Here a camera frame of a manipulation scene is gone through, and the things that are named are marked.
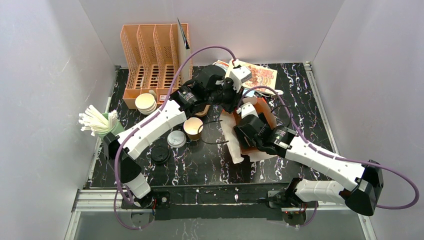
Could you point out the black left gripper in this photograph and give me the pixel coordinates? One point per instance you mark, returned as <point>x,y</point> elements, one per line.
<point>228,98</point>

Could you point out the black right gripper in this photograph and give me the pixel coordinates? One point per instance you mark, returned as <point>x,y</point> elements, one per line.
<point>244,127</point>

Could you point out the orange paper bag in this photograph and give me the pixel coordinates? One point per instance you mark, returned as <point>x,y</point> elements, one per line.
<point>228,121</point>

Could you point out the kraft paper cup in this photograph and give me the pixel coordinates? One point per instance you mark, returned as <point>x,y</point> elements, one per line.
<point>193,128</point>

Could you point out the brown pulp cup carrier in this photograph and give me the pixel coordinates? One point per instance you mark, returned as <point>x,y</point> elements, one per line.
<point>203,112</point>

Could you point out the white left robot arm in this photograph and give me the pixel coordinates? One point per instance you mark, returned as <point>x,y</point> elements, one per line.
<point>127,146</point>

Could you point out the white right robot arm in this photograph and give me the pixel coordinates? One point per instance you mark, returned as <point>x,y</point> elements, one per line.
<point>358,186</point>

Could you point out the grey folder in organizer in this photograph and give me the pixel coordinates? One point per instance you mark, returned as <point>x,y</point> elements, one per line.
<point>184,51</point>

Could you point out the white cup lid underneath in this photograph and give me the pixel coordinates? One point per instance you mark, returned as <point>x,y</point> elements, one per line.
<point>176,139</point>

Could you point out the orange plastic file organizer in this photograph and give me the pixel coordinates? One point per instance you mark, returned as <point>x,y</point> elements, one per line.
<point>151,52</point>

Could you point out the black cup lid left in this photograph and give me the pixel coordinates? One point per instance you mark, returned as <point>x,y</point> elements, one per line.
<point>160,154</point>

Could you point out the green straw holder cup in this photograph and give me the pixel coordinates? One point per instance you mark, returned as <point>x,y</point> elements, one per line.
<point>113,125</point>

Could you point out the white wrapped straws bundle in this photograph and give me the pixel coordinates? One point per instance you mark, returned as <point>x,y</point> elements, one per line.
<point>92,120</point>

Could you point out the aluminium rail frame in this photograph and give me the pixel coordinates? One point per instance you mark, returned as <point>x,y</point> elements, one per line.
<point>97,217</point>

